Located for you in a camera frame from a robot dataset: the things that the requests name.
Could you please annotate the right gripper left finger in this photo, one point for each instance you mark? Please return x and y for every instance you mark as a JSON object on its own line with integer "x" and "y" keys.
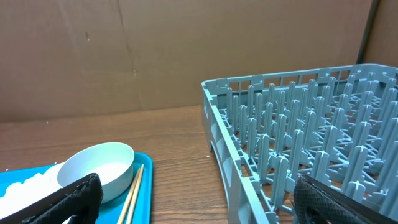
{"x": 78, "y": 202}

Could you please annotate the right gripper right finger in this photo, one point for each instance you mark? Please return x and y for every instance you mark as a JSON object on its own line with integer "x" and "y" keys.
{"x": 315, "y": 202}

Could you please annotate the grey dishwasher rack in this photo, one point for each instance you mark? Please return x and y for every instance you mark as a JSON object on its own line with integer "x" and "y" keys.
{"x": 337, "y": 124}

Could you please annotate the teal serving tray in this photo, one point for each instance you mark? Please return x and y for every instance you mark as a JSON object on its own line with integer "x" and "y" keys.
{"x": 109, "y": 212}

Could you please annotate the wooden chopstick left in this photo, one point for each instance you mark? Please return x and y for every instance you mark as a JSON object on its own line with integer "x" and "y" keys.
{"x": 128, "y": 199}

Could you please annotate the wooden chopstick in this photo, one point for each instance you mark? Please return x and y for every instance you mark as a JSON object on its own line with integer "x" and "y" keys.
{"x": 135, "y": 191}
{"x": 128, "y": 199}

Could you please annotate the grey-green bowl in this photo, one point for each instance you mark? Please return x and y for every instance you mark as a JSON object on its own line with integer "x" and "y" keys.
{"x": 112, "y": 161}

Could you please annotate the wooden chopstick right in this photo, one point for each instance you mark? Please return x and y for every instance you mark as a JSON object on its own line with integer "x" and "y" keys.
{"x": 135, "y": 191}

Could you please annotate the pink shallow bowl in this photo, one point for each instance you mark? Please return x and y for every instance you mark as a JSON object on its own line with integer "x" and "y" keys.
{"x": 20, "y": 195}

